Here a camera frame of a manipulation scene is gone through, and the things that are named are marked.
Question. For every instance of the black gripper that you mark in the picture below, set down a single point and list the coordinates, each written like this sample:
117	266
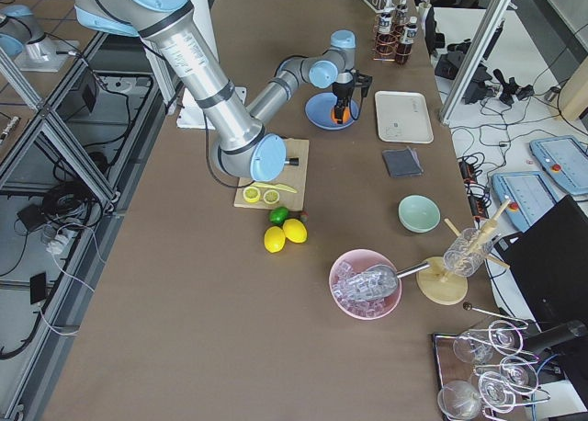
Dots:
342	91

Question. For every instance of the orange mandarin fruit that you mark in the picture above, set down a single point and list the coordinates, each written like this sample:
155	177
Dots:
340	115

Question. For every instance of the blue round plate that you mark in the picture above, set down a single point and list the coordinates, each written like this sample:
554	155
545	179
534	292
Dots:
319	108

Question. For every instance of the cream rabbit tray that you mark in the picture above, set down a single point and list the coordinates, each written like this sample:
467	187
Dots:
403	117

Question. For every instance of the dark drink bottle middle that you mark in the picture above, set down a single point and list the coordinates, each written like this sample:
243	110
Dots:
384	39

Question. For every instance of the dark drink bottle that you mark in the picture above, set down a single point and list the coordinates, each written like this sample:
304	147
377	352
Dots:
384	39
400	16
406	41

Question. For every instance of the dark drink bottle front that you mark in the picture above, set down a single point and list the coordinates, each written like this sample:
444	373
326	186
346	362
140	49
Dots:
406	41

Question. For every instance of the grey folded cloth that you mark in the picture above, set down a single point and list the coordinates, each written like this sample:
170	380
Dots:
402	163

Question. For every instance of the wooden cutting board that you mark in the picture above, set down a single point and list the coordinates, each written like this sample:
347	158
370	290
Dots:
294	176

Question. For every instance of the dark drink bottle back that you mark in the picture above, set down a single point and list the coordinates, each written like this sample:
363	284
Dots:
400	16

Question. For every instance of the yellow plastic knife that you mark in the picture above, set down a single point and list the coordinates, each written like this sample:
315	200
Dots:
277	186

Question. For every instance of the lemon slice lower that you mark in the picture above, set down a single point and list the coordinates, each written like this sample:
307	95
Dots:
271	197

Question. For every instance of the lemon slice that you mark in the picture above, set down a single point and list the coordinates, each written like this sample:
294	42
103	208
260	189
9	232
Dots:
251	194
271	197

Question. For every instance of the lemon slice upper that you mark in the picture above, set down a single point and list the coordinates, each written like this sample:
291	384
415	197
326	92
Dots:
251	194

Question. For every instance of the green lime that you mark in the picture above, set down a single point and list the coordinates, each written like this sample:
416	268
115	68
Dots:
278	215

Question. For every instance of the mint green bowl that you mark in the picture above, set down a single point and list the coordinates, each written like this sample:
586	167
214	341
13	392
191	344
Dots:
418	214

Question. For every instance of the yellow lemon far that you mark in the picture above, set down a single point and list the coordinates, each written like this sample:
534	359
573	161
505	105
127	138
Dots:
295	231

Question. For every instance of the yellow lemon near bowl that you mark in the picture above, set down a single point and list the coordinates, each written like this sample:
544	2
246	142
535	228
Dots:
274	239

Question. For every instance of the metal ice scoop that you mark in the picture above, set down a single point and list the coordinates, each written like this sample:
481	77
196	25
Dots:
379	281

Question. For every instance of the clear glass mug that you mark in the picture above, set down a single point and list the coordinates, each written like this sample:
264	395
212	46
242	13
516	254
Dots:
462	258

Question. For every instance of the wooden cup stand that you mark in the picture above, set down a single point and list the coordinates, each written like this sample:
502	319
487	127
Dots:
443	287

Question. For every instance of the pink ice bowl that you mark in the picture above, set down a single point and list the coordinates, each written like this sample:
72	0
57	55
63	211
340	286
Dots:
350	264

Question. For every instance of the blue teach pendant near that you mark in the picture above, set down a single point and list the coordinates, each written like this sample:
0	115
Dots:
530	196

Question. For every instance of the blue teach pendant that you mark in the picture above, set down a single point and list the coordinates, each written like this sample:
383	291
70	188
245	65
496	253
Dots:
530	196
565	160

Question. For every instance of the blue teach pendant far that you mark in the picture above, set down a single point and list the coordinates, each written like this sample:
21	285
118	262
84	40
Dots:
565	160

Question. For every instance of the black monitor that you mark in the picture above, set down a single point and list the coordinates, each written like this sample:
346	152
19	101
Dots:
549	263

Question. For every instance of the wine glass rack tray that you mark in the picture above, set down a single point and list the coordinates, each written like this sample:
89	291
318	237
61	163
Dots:
486	371

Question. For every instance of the copper wire bottle rack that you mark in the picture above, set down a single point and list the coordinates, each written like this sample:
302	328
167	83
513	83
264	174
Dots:
395	35

